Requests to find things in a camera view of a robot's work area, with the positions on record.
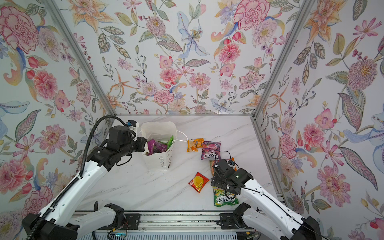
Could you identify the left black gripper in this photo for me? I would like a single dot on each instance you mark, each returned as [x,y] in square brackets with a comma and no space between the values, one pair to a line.
[141,144]

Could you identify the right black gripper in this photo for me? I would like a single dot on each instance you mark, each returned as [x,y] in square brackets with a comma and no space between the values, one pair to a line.
[218,180]

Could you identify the green Foxs candy bag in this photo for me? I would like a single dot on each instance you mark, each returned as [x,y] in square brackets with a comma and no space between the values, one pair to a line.
[224,198]

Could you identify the purple snack bag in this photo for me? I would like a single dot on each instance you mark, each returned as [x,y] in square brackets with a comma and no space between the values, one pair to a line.
[155,147]

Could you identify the white paper gift bag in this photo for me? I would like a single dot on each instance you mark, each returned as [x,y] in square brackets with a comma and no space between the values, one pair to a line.
[161,140]

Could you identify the green Lays chips bag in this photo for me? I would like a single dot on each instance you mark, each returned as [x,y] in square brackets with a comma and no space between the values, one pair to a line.
[170,142]

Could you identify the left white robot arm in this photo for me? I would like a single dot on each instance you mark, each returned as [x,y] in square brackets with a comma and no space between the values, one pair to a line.
[56,222]

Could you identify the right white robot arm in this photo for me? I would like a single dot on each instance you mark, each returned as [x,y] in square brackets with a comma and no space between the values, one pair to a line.
[270,210]

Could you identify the orange Foxs candy bag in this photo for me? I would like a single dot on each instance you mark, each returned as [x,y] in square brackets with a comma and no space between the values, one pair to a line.
[214,162]

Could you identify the pink Foxs candy bag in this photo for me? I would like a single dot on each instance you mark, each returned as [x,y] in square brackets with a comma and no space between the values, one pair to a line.
[211,150]

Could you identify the small red snack packet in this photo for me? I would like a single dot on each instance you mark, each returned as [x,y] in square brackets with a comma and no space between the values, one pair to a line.
[198,182]

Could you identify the small orange snack packet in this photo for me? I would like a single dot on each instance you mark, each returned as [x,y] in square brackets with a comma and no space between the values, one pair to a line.
[200,141]

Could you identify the small orange candy packet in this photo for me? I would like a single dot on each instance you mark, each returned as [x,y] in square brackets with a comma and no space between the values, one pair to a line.
[192,146]

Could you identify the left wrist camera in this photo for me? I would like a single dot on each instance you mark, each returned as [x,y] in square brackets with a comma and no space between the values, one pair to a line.
[133,126]

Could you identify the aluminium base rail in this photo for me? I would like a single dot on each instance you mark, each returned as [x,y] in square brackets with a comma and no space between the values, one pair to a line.
[166,222]

